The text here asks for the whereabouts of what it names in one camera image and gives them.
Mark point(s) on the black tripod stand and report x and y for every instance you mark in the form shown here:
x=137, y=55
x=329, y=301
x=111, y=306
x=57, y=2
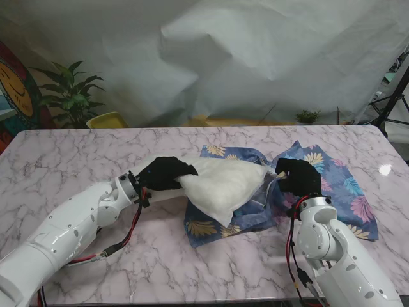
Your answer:
x=394, y=99

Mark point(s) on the white pillow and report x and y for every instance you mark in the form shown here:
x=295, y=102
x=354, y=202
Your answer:
x=220, y=185

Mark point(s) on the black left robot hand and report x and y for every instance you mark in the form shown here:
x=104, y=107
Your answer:
x=163, y=172

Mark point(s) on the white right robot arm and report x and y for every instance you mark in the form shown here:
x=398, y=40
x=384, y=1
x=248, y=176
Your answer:
x=322, y=233

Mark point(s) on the white backdrop sheet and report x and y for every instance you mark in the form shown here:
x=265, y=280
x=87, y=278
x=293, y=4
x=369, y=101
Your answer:
x=223, y=64

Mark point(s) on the colourful smiley face mural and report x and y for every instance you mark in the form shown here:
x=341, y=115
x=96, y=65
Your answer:
x=16, y=92

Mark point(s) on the small green plant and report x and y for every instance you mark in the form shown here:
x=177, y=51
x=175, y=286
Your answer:
x=307, y=116

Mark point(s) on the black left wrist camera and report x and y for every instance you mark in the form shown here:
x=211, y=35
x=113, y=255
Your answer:
x=143, y=198

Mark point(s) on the large green potted plant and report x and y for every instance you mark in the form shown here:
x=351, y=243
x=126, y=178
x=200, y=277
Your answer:
x=72, y=96

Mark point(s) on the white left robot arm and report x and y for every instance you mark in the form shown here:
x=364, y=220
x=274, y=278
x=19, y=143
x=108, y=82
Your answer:
x=64, y=230

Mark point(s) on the yellow wooden bench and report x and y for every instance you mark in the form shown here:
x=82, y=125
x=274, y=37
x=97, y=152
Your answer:
x=239, y=121

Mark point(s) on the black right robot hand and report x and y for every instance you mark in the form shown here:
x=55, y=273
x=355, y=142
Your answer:
x=303, y=179

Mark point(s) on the blue leaf-print pillowcase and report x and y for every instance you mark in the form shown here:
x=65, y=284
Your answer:
x=345, y=188

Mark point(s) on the yellow chair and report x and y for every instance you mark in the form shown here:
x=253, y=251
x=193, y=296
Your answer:
x=107, y=120

